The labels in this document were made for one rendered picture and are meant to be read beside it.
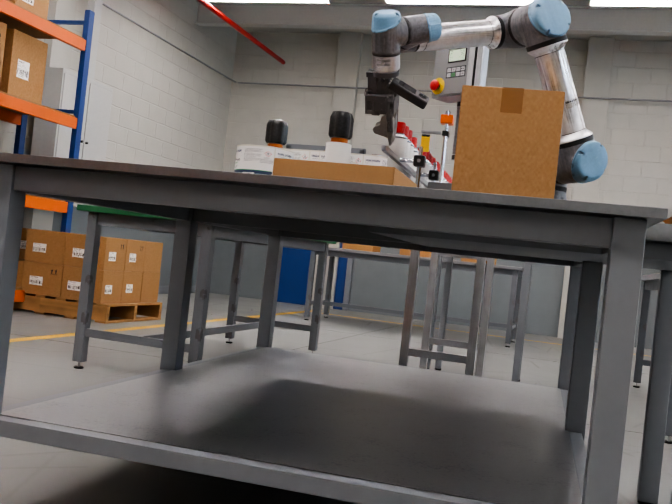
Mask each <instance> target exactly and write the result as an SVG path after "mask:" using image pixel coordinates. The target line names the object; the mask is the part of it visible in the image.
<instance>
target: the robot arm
mask: <svg viewBox="0 0 672 504"><path fill-rule="evenodd" d="M570 24H571V16H570V12H569V10H568V8H567V6H566V5H565V4H564V3H563V2H562V1H561V0H534V1H532V2H531V3H528V4H526V5H524V6H522V7H519V8H517V9H514V10H512V11H510V12H507V13H505V14H501V15H497V16H489V17H488V18H487V19H486V20H476V21H461V22H445V23H441V20H440V18H439V16H438V15H437V14H435V13H427V14H426V13H423V14H419V15H411V16H404V17H401V14H400V12H399V11H397V10H391V9H388V10H378V11H376V12H374V14H373V16H372V28H371V31H372V69H369V70H368V71H367V72H366V77H368V88H366V89H368V91H367V90H366V89H365V92H366V95H365V114H372V115H376V116H379V115H380V114H384V115H383V116H382V117H381V119H380V121H379V122H377V123H376V126H374V127H373V132H374V133H375V134H378V135H381V136H384V137H387V138H388V143H389V146H391V145H392V144H393V142H394V140H395V138H396V131H397V123H398V107H399V96H401V97H402V98H404V99H406V100H407V101H409V102H411V103H412V104H414V105H416V106H417V107H419V108H421V109H425V107H426V105H427V104H428V101H429V97H428V96H426V95H424V94H423V93H421V92H419V91H418V90H416V89H414V88H413V87H411V86H410V85H408V84H406V83H405V82H403V81H401V80H400V79H398V78H396V77H398V76H399V69H400V54H401V53H406V52H418V51H431V50H444V49H457V48H470V47H483V46H486V47H487V48H489V49H511V48H525V47H526V50H527V53H528V54H529V55H531V56H533V57H534V58H535V61H536V65H537V69H538V72H539V76H540V80H541V83H542V87H543V90H548V91H563V92H565V101H564V110H563V119H562V129H561V138H560V148H559V157H558V166H557V176H556V185H555V194H554V199H562V200H567V197H566V193H567V184H575V183H580V184H584V183H588V182H592V181H595V180H597V179H598V178H600V177H601V176H602V174H603V173H604V170H605V169H606V167H607V162H608V156H607V151H606V149H605V147H604V146H603V145H601V143H599V142H597V141H595V139H594V136H593V133H592V132H591V131H589V130H587V129H586V127H585V124H584V120H583V116H582V112H581V109H580V105H579V101H578V97H577V94H576V90H575V86H574V83H573V79H572V75H571V71H570V68H569V64H568V60H567V57H566V53H565V49H564V47H565V45H566V43H567V41H568V38H567V34H566V32H567V31H568V29H569V25H570ZM383 78H384V79H385V80H384V79H383ZM392 78H393V80H392ZM390 80H392V82H391V81H390ZM389 82H391V83H390V84H389Z"/></svg>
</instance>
